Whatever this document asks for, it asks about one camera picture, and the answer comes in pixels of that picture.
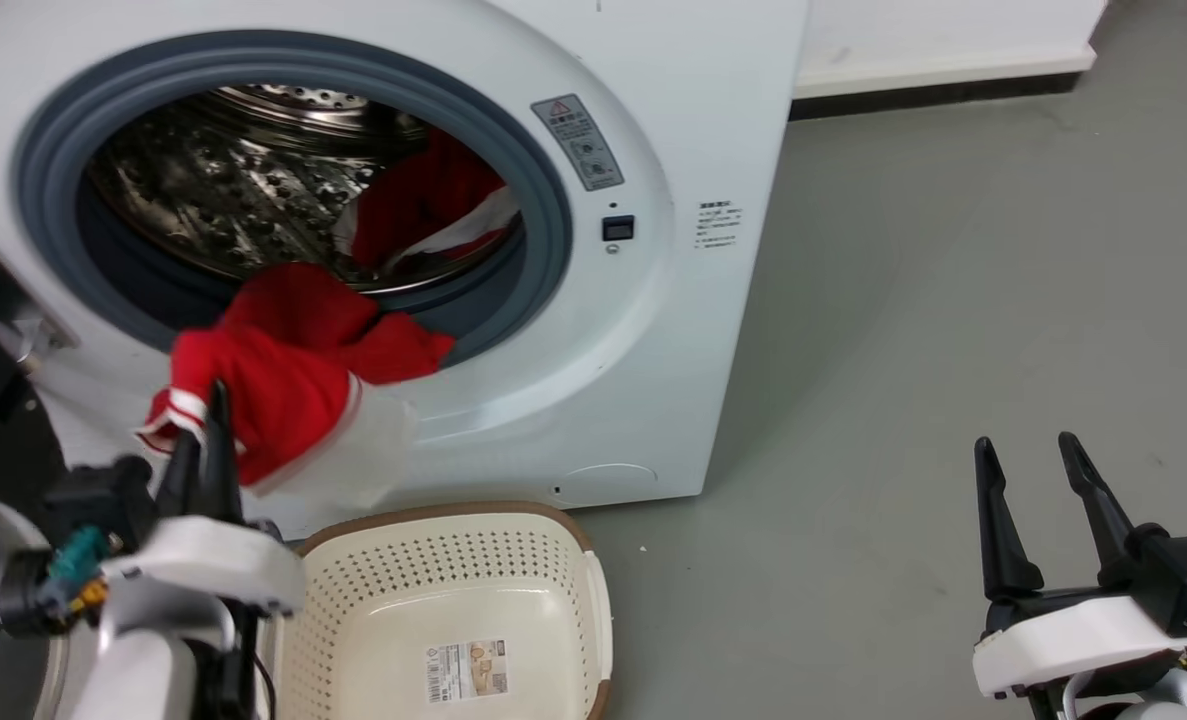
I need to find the cream perforated laundry basket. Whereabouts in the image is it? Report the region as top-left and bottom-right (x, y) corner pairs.
(256, 501), (614, 720)

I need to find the steel washing machine drum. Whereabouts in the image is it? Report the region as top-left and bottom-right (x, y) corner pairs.
(85, 84), (524, 294)

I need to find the white front-load washing machine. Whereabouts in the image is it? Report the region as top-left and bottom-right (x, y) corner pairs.
(0, 0), (811, 542)

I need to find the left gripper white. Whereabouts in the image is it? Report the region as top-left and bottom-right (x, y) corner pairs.
(101, 379), (307, 618)

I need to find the left teal cable connector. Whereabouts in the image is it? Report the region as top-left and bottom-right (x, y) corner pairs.
(41, 526), (112, 613)

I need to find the paper label on basket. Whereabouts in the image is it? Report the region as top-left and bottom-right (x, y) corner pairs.
(425, 639), (508, 703)

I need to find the red garment with white trim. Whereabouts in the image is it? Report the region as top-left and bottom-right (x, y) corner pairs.
(134, 127), (522, 513)

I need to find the white skirting board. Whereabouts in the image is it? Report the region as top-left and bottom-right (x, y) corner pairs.
(791, 0), (1110, 101)

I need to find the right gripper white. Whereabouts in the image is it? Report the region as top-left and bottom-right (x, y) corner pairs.
(971, 431), (1187, 700)

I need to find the grey warning sticker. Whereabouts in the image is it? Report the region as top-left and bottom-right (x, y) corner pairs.
(530, 94), (625, 192)

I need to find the grey rubber door gasket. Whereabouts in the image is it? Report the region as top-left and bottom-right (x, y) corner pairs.
(10, 30), (575, 367)

